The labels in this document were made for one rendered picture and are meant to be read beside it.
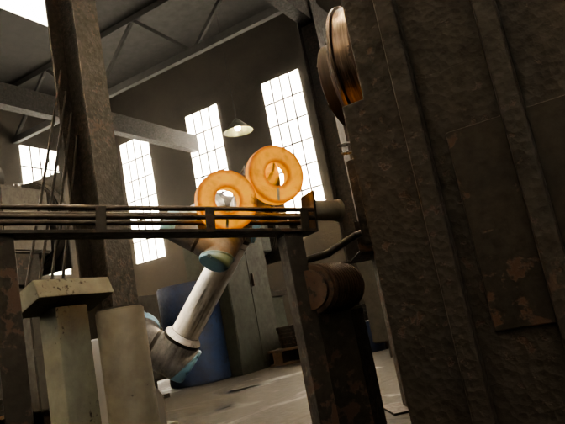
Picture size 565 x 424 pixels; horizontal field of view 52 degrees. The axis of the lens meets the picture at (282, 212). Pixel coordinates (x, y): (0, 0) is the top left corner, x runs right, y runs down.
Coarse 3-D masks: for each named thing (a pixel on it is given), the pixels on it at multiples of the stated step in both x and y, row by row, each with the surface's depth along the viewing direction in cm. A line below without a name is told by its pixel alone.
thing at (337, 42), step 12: (336, 12) 176; (336, 24) 170; (336, 36) 168; (336, 48) 167; (348, 48) 165; (336, 60) 167; (348, 60) 165; (336, 72) 166; (348, 72) 166; (348, 84) 167; (348, 96) 168; (360, 96) 167
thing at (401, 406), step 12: (360, 240) 220; (348, 252) 245; (360, 252) 220; (372, 252) 228; (372, 264) 232; (384, 312) 226; (396, 360) 221; (396, 372) 224; (384, 408) 224; (396, 408) 219
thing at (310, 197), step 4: (312, 192) 149; (304, 196) 153; (308, 196) 151; (312, 196) 149; (300, 200) 155; (304, 200) 153; (308, 200) 151; (312, 200) 149; (304, 204) 153; (308, 204) 151; (312, 204) 149; (312, 212) 149; (316, 212) 148; (316, 216) 148; (312, 220) 149; (316, 220) 148; (312, 224) 149; (316, 224) 147; (316, 228) 147; (304, 236) 153
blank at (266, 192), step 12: (252, 156) 147; (264, 156) 148; (276, 156) 149; (288, 156) 151; (252, 168) 146; (264, 168) 147; (288, 168) 150; (300, 168) 152; (252, 180) 145; (264, 180) 146; (288, 180) 149; (300, 180) 151; (264, 192) 146; (276, 192) 147; (288, 192) 149; (276, 204) 149
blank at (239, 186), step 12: (204, 180) 140; (216, 180) 141; (228, 180) 143; (240, 180) 144; (204, 192) 139; (216, 192) 141; (240, 192) 143; (252, 192) 145; (204, 204) 139; (216, 204) 140; (240, 204) 142; (252, 204) 144; (216, 228) 139; (228, 228) 140; (240, 228) 142
